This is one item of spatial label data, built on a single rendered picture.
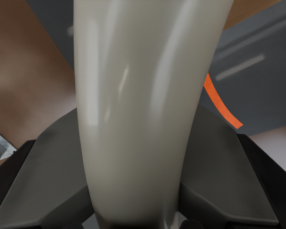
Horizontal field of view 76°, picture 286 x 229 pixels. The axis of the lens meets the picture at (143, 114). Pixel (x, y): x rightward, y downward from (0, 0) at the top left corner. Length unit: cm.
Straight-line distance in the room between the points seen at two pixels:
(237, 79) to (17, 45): 116
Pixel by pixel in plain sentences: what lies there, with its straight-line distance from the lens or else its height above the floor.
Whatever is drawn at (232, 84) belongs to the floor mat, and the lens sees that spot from 113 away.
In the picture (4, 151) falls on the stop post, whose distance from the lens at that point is 166.
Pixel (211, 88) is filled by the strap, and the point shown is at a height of 2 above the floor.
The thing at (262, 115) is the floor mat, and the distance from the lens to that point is 133.
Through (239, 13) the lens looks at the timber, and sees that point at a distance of 90.
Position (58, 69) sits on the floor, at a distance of 112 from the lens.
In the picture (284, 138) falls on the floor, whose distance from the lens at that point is 156.
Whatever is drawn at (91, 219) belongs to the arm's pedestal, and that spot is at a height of 68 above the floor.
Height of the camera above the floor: 95
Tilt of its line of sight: 56 degrees down
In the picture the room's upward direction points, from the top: 178 degrees counter-clockwise
